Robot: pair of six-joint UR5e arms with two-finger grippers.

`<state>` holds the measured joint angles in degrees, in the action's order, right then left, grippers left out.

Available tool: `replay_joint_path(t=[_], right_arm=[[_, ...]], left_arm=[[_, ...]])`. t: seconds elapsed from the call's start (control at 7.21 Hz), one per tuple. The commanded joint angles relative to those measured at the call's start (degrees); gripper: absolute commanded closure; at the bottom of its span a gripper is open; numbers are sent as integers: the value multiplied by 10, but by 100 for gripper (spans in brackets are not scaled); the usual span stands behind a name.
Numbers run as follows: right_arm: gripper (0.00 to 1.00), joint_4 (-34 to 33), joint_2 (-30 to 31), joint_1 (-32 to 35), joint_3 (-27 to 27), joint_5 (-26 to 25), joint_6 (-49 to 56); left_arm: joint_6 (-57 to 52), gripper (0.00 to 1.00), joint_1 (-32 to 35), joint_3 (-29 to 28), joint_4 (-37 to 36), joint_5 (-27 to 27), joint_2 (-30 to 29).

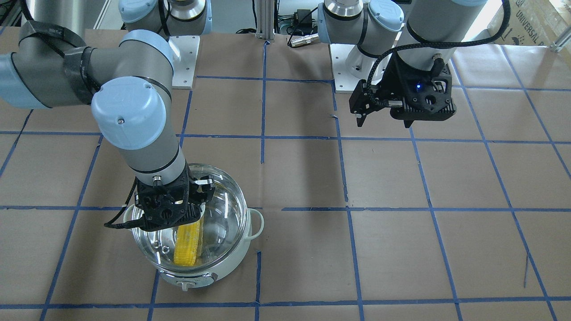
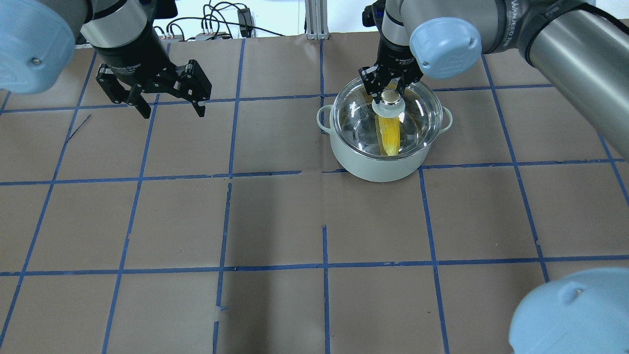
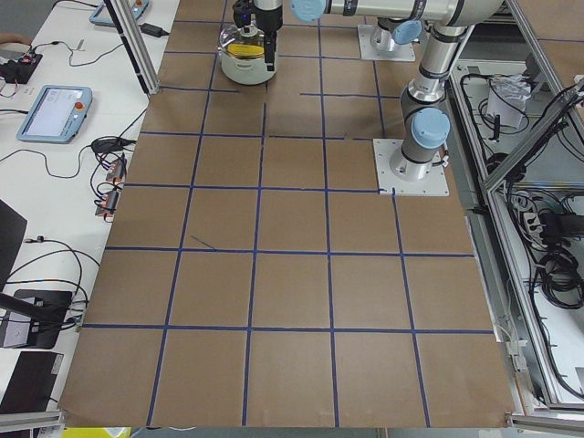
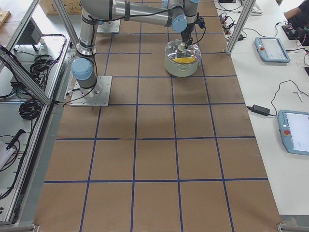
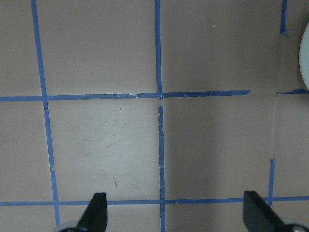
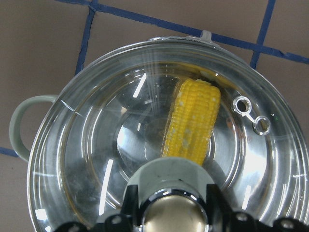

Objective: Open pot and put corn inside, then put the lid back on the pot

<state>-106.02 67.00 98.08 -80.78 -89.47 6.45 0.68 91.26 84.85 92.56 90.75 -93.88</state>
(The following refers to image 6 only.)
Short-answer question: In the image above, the pale green cooking pot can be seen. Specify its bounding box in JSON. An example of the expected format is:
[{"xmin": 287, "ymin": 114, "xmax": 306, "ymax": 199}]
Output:
[{"xmin": 9, "ymin": 30, "xmax": 309, "ymax": 232}]

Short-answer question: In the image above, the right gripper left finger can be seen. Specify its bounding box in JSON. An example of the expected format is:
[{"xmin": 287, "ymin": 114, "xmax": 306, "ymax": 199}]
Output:
[{"xmin": 56, "ymin": 185, "xmax": 139, "ymax": 232}]

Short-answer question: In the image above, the yellow corn cob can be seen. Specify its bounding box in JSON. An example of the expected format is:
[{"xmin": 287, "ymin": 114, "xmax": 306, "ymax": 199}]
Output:
[{"xmin": 162, "ymin": 79, "xmax": 221, "ymax": 165}]

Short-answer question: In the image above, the glass pot lid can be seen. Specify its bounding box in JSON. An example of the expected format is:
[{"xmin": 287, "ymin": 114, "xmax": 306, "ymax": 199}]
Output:
[{"xmin": 32, "ymin": 40, "xmax": 309, "ymax": 232}]

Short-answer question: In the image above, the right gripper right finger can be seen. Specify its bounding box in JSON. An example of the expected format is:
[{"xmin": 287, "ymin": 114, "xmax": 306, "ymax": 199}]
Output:
[{"xmin": 206, "ymin": 184, "xmax": 309, "ymax": 232}]

